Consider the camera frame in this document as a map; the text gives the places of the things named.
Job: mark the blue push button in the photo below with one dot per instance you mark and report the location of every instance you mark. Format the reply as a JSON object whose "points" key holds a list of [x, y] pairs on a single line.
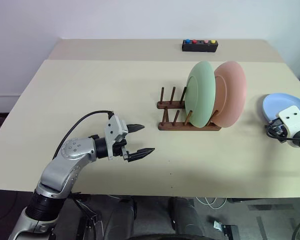
{"points": [[187, 41]]}

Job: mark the dark grey rounded housing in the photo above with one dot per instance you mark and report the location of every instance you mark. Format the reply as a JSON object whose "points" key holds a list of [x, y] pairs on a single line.
{"points": [[120, 215], [186, 215]]}

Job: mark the silver metal bracket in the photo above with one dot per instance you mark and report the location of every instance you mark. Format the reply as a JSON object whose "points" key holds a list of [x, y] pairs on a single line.
{"points": [[218, 225]]}

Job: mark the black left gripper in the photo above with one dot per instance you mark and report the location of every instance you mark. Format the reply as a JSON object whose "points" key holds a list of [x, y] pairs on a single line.
{"points": [[120, 150]]}

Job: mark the black button box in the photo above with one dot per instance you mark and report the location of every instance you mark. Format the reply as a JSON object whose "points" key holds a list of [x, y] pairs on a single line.
{"points": [[200, 48]]}

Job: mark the black boxy bracket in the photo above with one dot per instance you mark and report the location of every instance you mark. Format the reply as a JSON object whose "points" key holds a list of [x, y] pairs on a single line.
{"points": [[88, 225]]}

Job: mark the wooden dish rack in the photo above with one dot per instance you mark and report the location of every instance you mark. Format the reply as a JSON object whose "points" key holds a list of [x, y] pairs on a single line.
{"points": [[170, 127]]}

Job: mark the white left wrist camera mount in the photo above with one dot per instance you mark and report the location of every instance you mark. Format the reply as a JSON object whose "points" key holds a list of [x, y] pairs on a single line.
{"points": [[113, 127]]}

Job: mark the yellow push button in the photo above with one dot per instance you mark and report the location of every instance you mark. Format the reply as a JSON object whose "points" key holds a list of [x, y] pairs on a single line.
{"points": [[212, 41]]}

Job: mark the light blue plate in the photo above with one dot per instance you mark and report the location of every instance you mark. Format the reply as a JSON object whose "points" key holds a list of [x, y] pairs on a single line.
{"points": [[277, 105]]}

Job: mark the pale green plate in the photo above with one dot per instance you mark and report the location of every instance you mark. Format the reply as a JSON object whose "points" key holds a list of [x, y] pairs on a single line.
{"points": [[200, 100]]}

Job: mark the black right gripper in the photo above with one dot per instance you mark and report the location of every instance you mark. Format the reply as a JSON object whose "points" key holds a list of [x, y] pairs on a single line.
{"points": [[277, 127]]}

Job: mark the pink red plate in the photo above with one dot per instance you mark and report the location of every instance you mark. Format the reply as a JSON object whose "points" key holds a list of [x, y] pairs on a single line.
{"points": [[235, 95]]}

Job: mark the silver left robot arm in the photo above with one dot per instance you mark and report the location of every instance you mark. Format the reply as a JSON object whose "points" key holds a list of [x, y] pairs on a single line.
{"points": [[65, 170]]}

